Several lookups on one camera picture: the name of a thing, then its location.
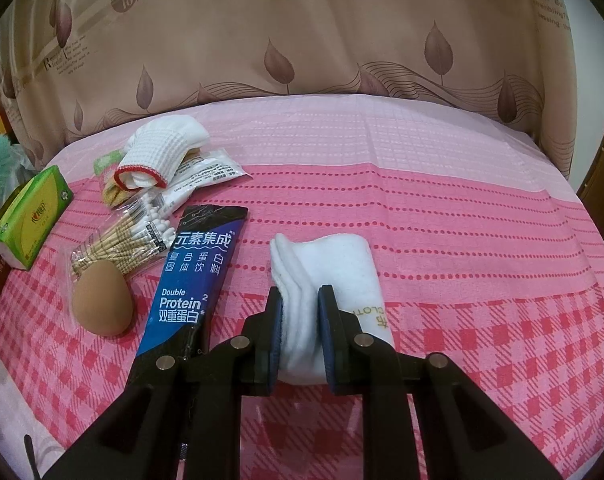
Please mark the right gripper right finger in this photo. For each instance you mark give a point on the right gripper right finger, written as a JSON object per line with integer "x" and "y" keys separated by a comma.
{"x": 421, "y": 414}

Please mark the brown makeup sponge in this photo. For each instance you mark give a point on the brown makeup sponge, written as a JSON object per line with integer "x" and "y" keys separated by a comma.
{"x": 101, "y": 301}

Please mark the white sock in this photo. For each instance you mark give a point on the white sock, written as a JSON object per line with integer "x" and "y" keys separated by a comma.
{"x": 327, "y": 284}

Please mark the white knit glove red trim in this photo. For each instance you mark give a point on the white knit glove red trim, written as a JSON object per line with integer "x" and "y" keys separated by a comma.
{"x": 155, "y": 151}

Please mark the pink checkered tablecloth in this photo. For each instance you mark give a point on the pink checkered tablecloth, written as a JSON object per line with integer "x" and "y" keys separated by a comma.
{"x": 454, "y": 233}

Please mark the cotton swab bag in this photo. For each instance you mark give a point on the cotton swab bag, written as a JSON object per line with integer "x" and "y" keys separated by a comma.
{"x": 137, "y": 234}

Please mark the green tissue pack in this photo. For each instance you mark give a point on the green tissue pack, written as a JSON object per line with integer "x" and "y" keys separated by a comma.
{"x": 30, "y": 217}

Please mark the beige leaf-pattern curtain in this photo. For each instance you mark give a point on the beige leaf-pattern curtain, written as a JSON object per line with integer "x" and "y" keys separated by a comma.
{"x": 72, "y": 68}

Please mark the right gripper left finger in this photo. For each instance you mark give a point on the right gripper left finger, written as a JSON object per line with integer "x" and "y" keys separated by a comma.
{"x": 180, "y": 412}

